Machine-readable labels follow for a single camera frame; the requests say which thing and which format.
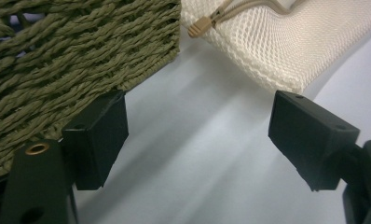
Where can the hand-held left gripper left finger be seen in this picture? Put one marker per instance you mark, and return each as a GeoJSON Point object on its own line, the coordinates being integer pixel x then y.
{"type": "Point", "coordinates": [96, 146]}

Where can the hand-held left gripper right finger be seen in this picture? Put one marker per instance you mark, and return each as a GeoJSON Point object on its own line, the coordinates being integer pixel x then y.
{"type": "Point", "coordinates": [308, 143]}

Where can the green woven basket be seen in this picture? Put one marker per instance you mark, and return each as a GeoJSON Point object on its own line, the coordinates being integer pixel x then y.
{"type": "Point", "coordinates": [65, 62]}

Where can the cream mesh laundry bag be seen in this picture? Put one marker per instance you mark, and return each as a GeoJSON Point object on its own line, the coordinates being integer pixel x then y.
{"type": "Point", "coordinates": [286, 40]}

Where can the white table board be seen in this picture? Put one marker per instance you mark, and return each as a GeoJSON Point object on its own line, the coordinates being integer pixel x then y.
{"type": "Point", "coordinates": [189, 149]}

